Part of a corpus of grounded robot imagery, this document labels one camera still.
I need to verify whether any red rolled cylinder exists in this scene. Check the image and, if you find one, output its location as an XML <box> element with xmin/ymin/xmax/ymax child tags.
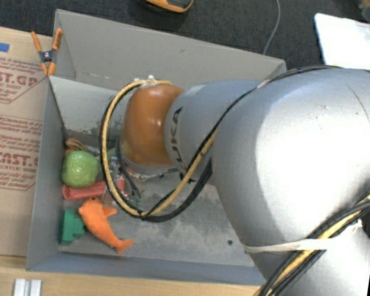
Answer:
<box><xmin>60</xmin><ymin>175</ymin><xmax>109</xmax><ymax>206</ymax></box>

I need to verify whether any green toy apple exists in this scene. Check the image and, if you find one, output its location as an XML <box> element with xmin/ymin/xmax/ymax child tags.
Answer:
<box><xmin>59</xmin><ymin>147</ymin><xmax>105</xmax><ymax>192</ymax></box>

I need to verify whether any orange toy fish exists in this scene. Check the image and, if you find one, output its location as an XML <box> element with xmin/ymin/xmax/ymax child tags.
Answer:
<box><xmin>72</xmin><ymin>194</ymin><xmax>141</xmax><ymax>257</ymax></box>

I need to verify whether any grey metal bin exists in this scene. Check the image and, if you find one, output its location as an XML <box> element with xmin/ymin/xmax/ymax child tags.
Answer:
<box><xmin>17</xmin><ymin>9</ymin><xmax>303</xmax><ymax>296</ymax></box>

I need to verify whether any dark green plastic block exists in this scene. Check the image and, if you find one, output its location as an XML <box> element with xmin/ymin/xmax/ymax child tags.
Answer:
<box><xmin>57</xmin><ymin>208</ymin><xmax>89</xmax><ymax>250</ymax></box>

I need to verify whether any orange-brown looped ring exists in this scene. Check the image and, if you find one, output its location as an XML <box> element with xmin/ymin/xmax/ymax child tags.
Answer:
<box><xmin>63</xmin><ymin>136</ymin><xmax>89</xmax><ymax>160</ymax></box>

